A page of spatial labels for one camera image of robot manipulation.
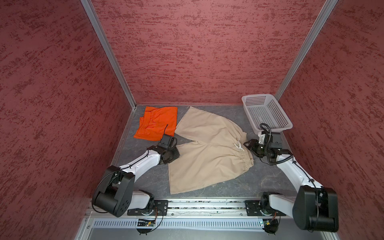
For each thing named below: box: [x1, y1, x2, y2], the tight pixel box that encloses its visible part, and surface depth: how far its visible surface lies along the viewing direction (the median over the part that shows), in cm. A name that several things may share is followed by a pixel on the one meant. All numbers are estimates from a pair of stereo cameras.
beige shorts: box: [168, 106, 254, 195], surface depth 94 cm
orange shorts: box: [134, 106, 178, 141], surface depth 111 cm
